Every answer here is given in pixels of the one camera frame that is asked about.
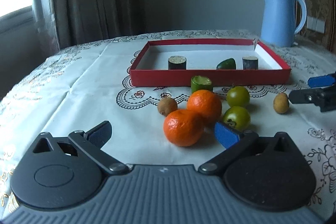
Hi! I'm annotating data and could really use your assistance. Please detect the green tomato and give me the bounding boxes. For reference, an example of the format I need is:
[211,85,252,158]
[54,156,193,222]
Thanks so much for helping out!
[223,106,251,131]
[226,86,250,107]

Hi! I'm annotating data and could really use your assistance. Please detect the tan longan fruit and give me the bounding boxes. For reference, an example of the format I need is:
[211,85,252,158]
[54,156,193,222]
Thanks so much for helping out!
[273,93,289,114]

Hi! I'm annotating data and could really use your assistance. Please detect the orange mandarin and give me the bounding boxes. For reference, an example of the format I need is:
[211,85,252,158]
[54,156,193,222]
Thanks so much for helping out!
[163,109,204,147]
[187,90,222,125]

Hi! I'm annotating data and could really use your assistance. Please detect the green cucumber cylinder piece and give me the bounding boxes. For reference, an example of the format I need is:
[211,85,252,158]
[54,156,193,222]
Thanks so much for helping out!
[190,76,213,94]

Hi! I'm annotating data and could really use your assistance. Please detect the green avocado half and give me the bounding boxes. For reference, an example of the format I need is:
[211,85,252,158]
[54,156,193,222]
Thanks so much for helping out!
[217,58,236,70]

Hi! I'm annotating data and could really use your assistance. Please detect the brown kiwi fruit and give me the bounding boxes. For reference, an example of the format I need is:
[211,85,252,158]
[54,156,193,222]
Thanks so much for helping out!
[157,97,178,117]

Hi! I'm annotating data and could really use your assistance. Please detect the white embroidered tablecloth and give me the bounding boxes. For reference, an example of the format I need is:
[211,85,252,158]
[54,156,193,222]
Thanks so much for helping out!
[1,30,335,218]

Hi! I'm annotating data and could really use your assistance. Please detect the light blue electric kettle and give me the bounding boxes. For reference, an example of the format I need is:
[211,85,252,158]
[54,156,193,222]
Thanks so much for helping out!
[260,0,307,47]

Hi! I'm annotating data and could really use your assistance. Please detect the red shallow cardboard tray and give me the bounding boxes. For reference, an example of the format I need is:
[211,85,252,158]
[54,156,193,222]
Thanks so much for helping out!
[129,38,291,87]

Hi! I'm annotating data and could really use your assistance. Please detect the white wall switch panel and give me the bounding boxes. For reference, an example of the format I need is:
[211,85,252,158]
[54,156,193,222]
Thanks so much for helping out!
[306,16,325,34]

